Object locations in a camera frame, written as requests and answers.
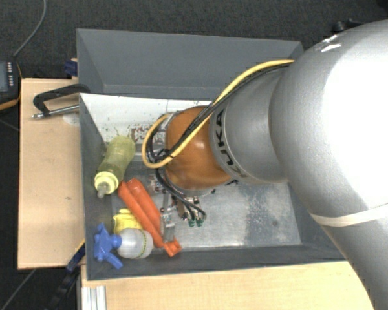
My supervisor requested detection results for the grey metal bin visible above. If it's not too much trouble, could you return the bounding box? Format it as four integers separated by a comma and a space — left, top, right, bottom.
76, 28, 345, 281

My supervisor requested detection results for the orange handled tool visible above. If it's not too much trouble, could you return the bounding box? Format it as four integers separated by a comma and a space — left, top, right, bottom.
117, 178, 183, 258

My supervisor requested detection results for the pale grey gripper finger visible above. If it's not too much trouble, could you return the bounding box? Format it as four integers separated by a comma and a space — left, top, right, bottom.
161, 213, 178, 243

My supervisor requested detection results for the white spray bottle blue trigger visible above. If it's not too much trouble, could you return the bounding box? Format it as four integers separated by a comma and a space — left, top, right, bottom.
93, 222, 155, 271

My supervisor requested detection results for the pale wood flat board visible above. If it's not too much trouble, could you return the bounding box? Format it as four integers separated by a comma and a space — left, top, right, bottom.
17, 77, 87, 270

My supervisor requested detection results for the yellow toy cup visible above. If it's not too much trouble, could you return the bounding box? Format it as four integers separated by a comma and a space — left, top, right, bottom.
112, 208, 144, 236

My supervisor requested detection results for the yellow clear plastic bottle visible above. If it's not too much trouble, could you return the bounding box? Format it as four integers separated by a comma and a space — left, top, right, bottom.
94, 135, 137, 200

